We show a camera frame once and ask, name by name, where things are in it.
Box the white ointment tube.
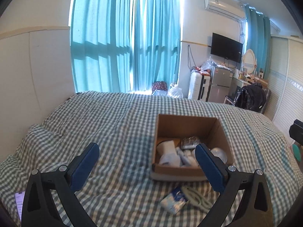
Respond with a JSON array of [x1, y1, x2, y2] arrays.
[[176, 147, 199, 168]]

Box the white slatted wardrobe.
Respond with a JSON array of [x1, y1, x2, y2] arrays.
[[265, 35, 303, 144]]

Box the black clothes on chair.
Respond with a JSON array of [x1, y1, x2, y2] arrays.
[[224, 83, 271, 114]]

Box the wooden vanity desk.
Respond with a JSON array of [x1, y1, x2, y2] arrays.
[[232, 71, 268, 89]]

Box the checkered bed cover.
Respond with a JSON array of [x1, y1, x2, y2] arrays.
[[1, 92, 302, 226]]

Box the blue white tissue pack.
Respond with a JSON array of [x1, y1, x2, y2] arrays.
[[159, 186, 188, 215]]

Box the oval white vanity mirror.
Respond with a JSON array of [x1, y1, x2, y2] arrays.
[[242, 49, 257, 74]]

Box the silver mini fridge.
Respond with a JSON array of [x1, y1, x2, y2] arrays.
[[207, 66, 233, 103]]

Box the brown cardboard box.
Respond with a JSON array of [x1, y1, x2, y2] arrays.
[[151, 114, 234, 182]]

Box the white suitcase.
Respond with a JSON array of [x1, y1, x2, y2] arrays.
[[187, 72, 211, 101]]

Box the teal side curtain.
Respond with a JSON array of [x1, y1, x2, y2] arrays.
[[245, 5, 271, 79]]

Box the white plastic bag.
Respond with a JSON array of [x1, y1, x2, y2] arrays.
[[167, 84, 183, 98]]

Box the white air conditioner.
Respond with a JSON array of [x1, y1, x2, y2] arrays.
[[204, 0, 245, 22]]

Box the red patterned bag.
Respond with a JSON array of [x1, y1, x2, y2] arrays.
[[151, 81, 168, 94]]

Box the teal window curtain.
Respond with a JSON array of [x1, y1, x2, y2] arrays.
[[70, 0, 181, 93]]

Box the black wall television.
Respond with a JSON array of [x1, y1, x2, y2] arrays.
[[211, 33, 243, 63]]

